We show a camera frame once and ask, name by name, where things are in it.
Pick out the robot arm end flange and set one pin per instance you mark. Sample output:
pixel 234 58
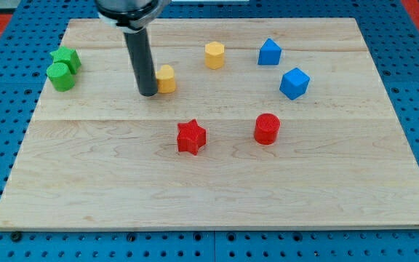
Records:
pixel 130 15

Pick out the yellow heart block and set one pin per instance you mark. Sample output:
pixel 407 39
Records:
pixel 165 77

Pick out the green cylinder block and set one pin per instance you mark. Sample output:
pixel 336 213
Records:
pixel 61 77

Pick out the red cylinder block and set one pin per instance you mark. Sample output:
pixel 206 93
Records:
pixel 266 129

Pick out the yellow hexagon block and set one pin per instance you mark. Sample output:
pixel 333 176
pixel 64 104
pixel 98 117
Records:
pixel 214 55

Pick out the green star block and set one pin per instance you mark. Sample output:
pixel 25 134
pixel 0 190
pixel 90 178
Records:
pixel 67 56

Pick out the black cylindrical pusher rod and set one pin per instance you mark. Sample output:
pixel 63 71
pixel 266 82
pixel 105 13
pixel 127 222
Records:
pixel 142 62

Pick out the red star block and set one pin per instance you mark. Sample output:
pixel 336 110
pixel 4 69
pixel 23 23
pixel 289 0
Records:
pixel 191 137

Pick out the wooden board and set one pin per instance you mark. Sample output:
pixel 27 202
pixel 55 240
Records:
pixel 101 157

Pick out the blue triangular prism block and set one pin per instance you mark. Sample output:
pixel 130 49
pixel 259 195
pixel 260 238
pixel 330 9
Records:
pixel 270 53

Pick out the blue cube block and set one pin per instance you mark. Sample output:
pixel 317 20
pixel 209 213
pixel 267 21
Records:
pixel 294 83

